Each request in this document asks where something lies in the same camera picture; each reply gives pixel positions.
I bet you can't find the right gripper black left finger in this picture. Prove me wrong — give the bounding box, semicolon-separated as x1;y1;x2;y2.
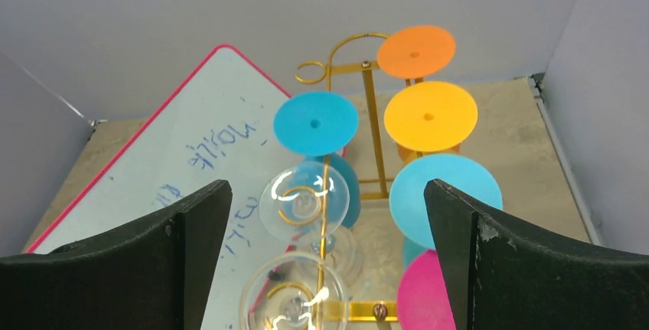
1;180;233;329

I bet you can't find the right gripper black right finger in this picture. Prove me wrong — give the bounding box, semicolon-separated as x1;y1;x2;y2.
423;179;648;329

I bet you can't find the pink wine glass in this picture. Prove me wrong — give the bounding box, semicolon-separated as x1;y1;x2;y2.
396;250;456;330

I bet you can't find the light blue wine glass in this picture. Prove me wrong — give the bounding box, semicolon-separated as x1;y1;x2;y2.
389;153;504;268

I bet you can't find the front clear wine glass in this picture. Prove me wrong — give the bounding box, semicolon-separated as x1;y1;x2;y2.
239;252;351;330

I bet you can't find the clear wine glass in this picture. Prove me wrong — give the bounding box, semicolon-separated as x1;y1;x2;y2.
239;252;351;330
258;155;364;287

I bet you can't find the rear clear wine glass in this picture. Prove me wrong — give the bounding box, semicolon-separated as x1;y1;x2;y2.
258;155;364;287

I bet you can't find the yellow wine glass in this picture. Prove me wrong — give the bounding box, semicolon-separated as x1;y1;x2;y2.
383;81;478;165

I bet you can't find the rear blue wine glass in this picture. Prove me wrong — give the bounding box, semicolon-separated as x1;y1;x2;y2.
273;91;361;228

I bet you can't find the orange wine glass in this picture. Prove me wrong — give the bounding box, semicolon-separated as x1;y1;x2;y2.
377;25;456;87

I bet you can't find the red framed whiteboard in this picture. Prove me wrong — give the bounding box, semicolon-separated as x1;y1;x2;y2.
34;45;304;329

